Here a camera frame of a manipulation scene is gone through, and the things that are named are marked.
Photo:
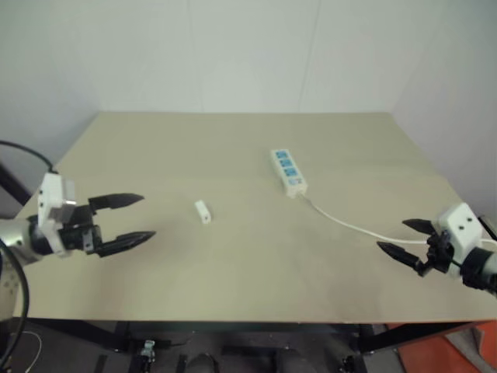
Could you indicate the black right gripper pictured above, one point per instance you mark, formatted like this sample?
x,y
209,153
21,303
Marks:
x,y
438,252

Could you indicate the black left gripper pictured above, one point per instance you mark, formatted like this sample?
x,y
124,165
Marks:
x,y
79,235

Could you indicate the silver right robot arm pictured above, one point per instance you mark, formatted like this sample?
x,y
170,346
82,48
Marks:
x,y
485,266

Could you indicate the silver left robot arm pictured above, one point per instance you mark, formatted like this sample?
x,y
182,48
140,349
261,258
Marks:
x,y
15,234

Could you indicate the small white plug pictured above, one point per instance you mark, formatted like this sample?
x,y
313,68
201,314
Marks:
x,y
203,211

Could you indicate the white power strip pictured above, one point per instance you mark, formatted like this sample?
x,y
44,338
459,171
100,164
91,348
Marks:
x,y
288,171

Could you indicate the black slanted strut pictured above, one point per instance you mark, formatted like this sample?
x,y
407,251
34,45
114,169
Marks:
x,y
13,184

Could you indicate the grey cloth piece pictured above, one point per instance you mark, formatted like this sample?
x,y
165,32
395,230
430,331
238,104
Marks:
x,y
468,344

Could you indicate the dark rounded shape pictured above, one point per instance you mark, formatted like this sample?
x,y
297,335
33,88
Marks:
x,y
202,364

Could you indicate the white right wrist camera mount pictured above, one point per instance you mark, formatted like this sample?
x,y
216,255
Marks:
x,y
460,225

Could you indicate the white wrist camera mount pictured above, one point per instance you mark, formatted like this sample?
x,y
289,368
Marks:
x,y
460,225
49,194

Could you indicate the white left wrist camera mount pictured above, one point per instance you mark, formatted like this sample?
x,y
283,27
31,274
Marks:
x,y
49,194

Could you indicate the black table frame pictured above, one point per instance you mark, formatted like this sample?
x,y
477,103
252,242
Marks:
x,y
248,328

